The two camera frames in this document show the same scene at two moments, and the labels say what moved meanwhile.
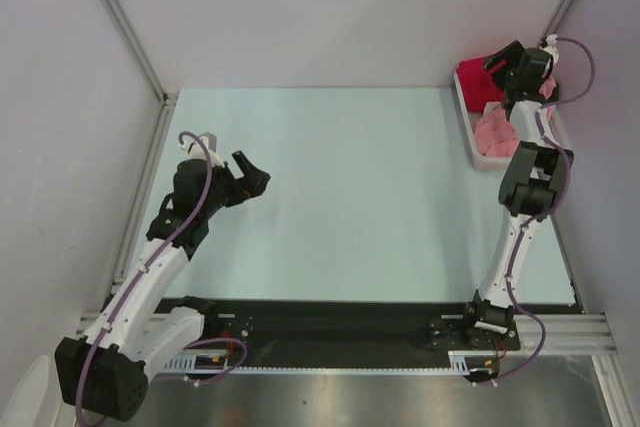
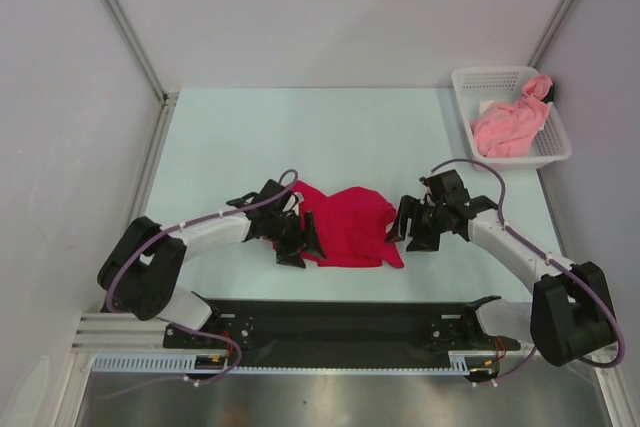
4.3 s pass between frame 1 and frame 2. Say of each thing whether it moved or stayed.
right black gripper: moved
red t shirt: moved
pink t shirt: stayed
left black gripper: moved
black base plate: stayed
